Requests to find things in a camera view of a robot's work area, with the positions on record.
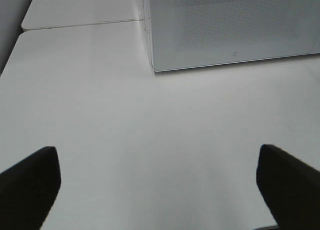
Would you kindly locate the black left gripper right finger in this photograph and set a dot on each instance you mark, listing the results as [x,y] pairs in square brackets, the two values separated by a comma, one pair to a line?
[289,187]

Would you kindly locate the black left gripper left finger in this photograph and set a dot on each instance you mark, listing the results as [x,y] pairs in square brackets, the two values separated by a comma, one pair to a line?
[29,189]

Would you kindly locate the white microwave door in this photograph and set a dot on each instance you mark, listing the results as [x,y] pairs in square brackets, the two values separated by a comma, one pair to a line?
[198,33]

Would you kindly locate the white microwave oven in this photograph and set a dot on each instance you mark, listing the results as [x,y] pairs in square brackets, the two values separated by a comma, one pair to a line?
[147,30]

